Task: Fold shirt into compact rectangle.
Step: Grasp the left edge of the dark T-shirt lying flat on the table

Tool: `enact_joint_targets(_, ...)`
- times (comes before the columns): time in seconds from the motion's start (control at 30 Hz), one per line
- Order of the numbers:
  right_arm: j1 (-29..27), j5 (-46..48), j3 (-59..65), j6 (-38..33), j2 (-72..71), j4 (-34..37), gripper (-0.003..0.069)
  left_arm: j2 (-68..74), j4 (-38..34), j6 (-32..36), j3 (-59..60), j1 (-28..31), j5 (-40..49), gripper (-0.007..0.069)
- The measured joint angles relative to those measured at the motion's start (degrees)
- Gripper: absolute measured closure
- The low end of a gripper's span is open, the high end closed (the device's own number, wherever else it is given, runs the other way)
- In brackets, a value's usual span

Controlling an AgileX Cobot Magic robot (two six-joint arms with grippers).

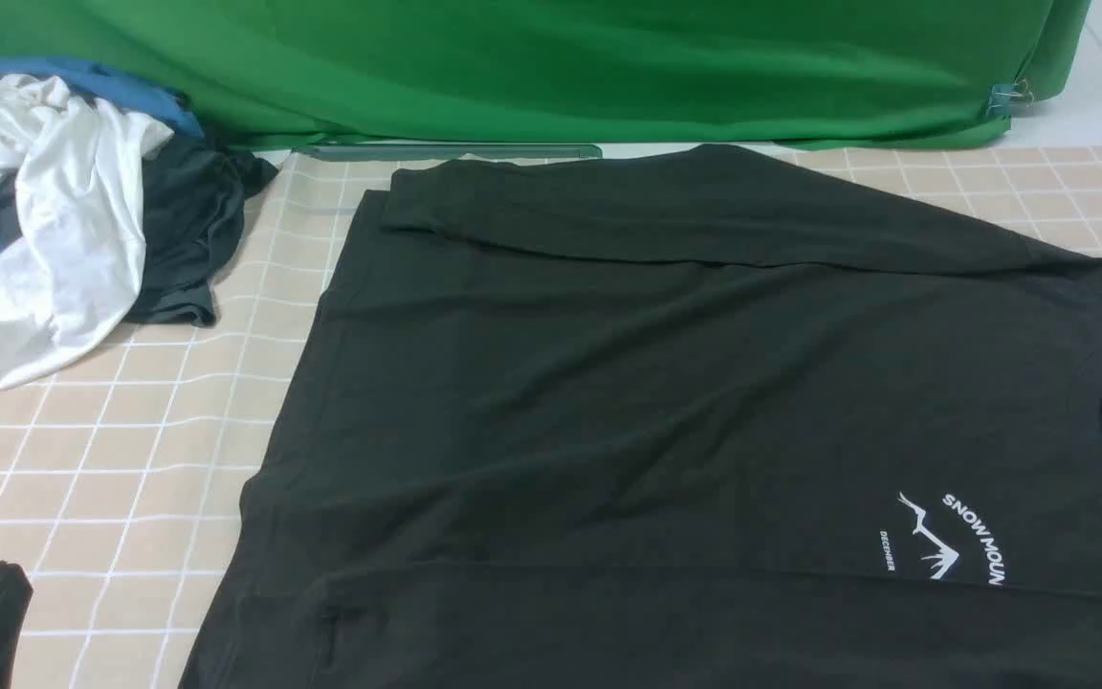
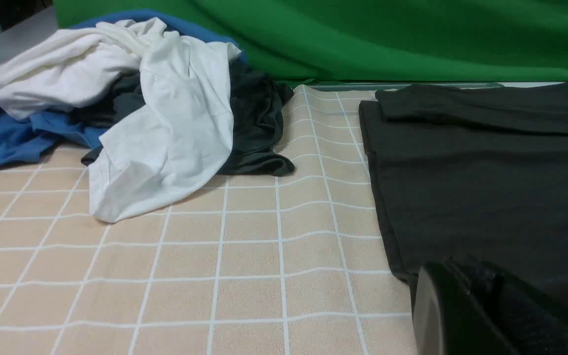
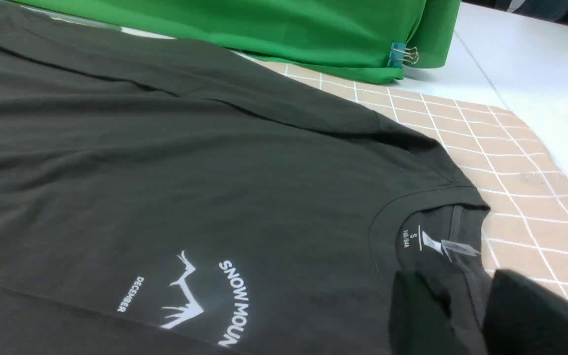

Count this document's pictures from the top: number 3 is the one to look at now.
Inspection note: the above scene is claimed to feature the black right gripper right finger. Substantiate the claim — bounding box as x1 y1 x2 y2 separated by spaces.
483 269 568 355

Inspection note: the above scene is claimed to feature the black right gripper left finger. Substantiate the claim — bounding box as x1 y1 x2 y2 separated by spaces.
389 271 455 355

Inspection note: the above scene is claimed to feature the dark gray long-sleeve top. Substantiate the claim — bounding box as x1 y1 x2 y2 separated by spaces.
0 2 489 355

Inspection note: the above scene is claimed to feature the beige checkered table mat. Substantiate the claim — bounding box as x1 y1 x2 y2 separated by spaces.
260 61 568 299

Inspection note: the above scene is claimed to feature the blue binder clip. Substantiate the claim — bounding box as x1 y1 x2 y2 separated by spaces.
386 42 419 68

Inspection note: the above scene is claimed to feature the green backdrop cloth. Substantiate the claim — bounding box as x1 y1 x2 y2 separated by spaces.
23 0 461 84

